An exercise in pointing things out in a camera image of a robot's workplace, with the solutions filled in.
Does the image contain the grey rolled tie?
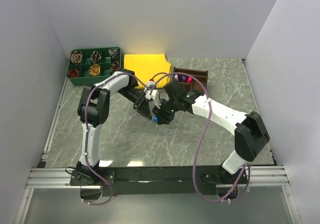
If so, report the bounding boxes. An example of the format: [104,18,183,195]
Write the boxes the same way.
[108,48,121,62]

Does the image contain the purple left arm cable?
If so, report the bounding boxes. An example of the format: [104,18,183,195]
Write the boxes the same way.
[83,70,151,207]

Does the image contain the red black rolled tie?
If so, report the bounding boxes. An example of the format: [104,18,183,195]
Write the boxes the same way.
[68,68,79,78]

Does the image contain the pink brown rolled tie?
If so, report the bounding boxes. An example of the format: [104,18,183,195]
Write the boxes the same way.
[70,50,83,65]

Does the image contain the brown dotted rolled tie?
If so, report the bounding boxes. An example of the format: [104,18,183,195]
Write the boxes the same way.
[110,61,120,75]

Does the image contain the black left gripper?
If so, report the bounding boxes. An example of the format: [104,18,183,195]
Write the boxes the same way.
[118,86,153,120]

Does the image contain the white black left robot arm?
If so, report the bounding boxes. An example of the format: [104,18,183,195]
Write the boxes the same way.
[75,68,152,185]

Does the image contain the aluminium frame rail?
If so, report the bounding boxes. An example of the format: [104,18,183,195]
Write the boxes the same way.
[26,79,83,189]

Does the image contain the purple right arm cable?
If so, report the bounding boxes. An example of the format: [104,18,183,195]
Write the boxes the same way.
[149,72,251,203]

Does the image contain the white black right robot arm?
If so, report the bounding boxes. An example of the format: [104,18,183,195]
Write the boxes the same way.
[147,79,270,183]

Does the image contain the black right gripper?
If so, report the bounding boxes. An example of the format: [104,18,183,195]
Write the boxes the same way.
[152,98,180,126]

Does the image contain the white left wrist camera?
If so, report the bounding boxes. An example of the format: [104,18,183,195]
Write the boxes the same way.
[144,78,157,100]

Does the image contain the brown wooden desk organizer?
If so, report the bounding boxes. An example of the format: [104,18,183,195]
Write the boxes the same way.
[173,66,209,92]

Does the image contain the green compartment tray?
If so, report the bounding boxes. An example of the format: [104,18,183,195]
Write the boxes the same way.
[66,47,123,86]

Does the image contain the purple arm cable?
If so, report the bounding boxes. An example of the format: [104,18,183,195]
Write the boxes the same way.
[83,70,151,207]
[149,72,251,203]

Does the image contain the black patterned rolled tie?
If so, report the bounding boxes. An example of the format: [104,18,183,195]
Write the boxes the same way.
[90,50,102,64]

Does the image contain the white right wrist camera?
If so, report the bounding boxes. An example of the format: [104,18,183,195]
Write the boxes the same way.
[151,90,169,109]

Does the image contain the yellow brown rolled tie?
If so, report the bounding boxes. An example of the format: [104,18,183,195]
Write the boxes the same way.
[89,64,101,77]

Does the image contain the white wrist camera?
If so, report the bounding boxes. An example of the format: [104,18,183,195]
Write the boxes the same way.
[144,78,157,100]
[151,90,169,109]

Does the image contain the yellow folded cloth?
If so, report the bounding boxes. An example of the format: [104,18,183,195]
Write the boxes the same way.
[123,54,172,84]

